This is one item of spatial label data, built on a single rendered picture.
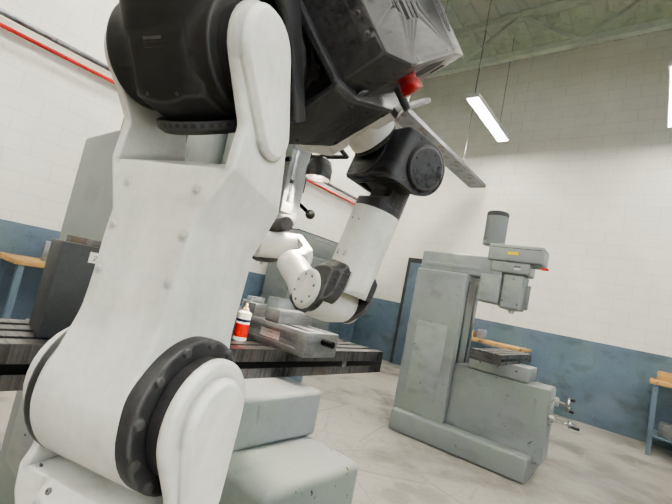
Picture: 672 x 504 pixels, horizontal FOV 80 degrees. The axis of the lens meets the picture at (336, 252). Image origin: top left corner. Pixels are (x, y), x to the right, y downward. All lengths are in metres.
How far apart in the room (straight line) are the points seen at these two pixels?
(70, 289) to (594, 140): 7.72
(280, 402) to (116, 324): 0.70
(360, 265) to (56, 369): 0.47
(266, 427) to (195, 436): 0.68
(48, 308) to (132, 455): 0.58
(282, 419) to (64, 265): 0.60
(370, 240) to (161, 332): 0.44
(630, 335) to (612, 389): 0.82
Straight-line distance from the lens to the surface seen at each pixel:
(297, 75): 0.51
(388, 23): 0.56
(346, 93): 0.55
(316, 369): 1.34
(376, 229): 0.72
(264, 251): 0.94
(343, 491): 1.08
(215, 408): 0.40
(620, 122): 8.09
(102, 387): 0.40
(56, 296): 0.93
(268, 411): 1.04
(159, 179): 0.43
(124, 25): 0.46
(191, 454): 0.39
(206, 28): 0.40
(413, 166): 0.71
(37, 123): 5.35
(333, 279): 0.70
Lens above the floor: 1.15
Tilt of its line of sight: 6 degrees up
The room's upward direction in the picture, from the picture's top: 12 degrees clockwise
